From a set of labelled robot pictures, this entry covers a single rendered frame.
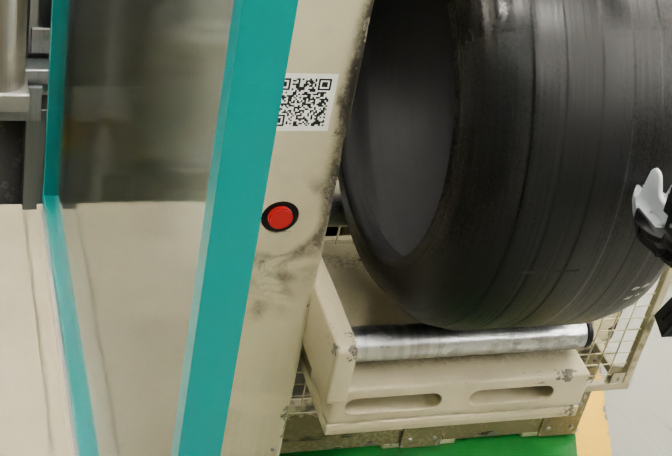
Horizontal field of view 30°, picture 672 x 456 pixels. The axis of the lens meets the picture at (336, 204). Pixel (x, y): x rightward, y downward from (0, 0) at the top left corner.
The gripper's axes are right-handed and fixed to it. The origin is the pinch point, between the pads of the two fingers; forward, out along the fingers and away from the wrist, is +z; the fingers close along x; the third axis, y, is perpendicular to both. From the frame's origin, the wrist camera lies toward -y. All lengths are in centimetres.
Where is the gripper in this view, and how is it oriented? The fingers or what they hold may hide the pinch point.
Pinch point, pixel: (643, 199)
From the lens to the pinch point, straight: 136.7
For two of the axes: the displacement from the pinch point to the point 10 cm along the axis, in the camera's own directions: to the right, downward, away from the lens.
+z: -2.8, -4.9, 8.3
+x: -9.5, 0.2, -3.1
